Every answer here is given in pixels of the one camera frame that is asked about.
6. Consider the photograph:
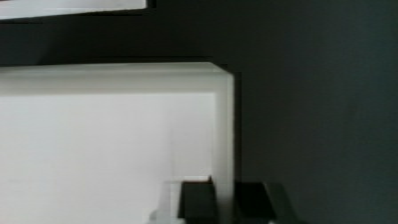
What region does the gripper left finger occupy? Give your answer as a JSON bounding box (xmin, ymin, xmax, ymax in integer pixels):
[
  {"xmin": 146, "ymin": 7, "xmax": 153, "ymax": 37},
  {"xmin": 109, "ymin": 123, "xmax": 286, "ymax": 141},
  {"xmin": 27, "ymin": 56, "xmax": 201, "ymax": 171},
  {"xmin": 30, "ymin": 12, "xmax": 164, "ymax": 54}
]
[{"xmin": 155, "ymin": 180, "xmax": 219, "ymax": 224}]

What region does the white drawer cabinet box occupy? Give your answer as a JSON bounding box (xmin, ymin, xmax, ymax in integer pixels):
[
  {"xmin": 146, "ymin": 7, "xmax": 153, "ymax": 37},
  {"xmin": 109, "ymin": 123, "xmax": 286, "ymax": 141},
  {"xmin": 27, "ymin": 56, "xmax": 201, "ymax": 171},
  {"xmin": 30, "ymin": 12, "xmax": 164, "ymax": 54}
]
[{"xmin": 0, "ymin": 62, "xmax": 233, "ymax": 224}]

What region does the white marker tag sheet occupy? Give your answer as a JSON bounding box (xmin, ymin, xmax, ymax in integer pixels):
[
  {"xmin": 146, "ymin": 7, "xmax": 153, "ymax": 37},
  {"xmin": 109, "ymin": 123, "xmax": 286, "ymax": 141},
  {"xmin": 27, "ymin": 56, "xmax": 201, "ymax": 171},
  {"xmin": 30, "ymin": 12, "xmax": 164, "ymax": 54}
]
[{"xmin": 0, "ymin": 0, "xmax": 148, "ymax": 20}]

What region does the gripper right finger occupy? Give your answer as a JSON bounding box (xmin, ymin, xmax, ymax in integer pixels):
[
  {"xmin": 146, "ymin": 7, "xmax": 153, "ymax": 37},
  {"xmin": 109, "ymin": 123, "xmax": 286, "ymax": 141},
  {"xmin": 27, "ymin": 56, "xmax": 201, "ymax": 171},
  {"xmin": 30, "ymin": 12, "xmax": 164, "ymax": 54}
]
[{"xmin": 235, "ymin": 182, "xmax": 306, "ymax": 224}]

